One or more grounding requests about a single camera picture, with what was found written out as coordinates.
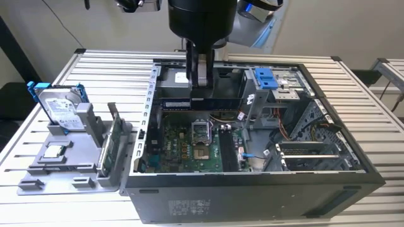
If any metal socket cover frame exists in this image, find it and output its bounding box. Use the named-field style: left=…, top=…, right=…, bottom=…
left=191, top=119, right=213, bottom=145

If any CPU socket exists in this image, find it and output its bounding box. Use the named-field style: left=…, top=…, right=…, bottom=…
left=193, top=145, right=213, bottom=161

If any metal disk bay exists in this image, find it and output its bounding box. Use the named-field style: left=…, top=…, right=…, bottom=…
left=263, top=140, right=365, bottom=172

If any green motherboard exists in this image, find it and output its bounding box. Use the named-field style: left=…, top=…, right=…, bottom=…
left=139, top=122, right=254, bottom=173

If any grey parts rack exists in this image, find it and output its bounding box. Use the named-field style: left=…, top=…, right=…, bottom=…
left=17, top=101, right=135, bottom=196

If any black power connector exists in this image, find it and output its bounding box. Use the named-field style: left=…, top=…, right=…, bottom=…
left=318, top=121, right=343, bottom=133

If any silver CPU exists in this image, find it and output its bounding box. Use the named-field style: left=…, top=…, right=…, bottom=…
left=43, top=145, right=67, bottom=158

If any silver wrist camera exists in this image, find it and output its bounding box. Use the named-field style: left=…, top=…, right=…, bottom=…
left=118, top=0, right=163, bottom=14
left=237, top=0, right=281, bottom=24

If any multicolour power wire bundle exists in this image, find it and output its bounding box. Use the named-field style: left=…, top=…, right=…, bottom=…
left=209, top=110, right=250, bottom=123

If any dark bulky object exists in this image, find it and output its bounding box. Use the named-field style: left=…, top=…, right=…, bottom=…
left=0, top=81, right=41, bottom=121

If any hard disk in blue carrier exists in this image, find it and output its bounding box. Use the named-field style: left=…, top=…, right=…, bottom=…
left=27, top=81, right=90, bottom=137

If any metal drive cage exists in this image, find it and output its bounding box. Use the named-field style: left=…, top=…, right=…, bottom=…
left=239, top=65, right=317, bottom=130

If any blue plastic drive latch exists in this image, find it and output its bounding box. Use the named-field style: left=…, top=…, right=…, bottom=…
left=255, top=67, right=278, bottom=90

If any green graphics card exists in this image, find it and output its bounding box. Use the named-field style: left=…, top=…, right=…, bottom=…
left=97, top=101, right=127, bottom=178

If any black slanted beam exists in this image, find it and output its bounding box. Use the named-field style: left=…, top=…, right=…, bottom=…
left=0, top=15, right=43, bottom=83

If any black RAM slot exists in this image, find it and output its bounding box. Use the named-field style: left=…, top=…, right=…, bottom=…
left=219, top=126, right=229, bottom=172
left=226, top=126, right=237, bottom=172
left=222, top=126, right=233, bottom=172

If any blue data cable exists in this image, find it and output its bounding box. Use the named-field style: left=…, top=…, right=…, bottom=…
left=241, top=152, right=275, bottom=159

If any black box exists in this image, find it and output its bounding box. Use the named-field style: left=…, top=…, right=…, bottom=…
left=350, top=69, right=383, bottom=85

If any grey power supply unit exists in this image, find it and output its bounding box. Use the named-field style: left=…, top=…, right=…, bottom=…
left=157, top=68, right=215, bottom=126

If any black open PC case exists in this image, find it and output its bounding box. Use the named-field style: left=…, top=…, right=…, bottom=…
left=119, top=58, right=387, bottom=225

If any RAM stick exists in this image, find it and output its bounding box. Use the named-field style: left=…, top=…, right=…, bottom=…
left=29, top=166, right=95, bottom=172
left=161, top=97, right=242, bottom=112

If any aluminium slat side table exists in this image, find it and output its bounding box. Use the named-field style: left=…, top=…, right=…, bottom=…
left=369, top=57, right=404, bottom=95

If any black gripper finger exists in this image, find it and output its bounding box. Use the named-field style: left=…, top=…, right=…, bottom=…
left=186, top=39, right=217, bottom=106

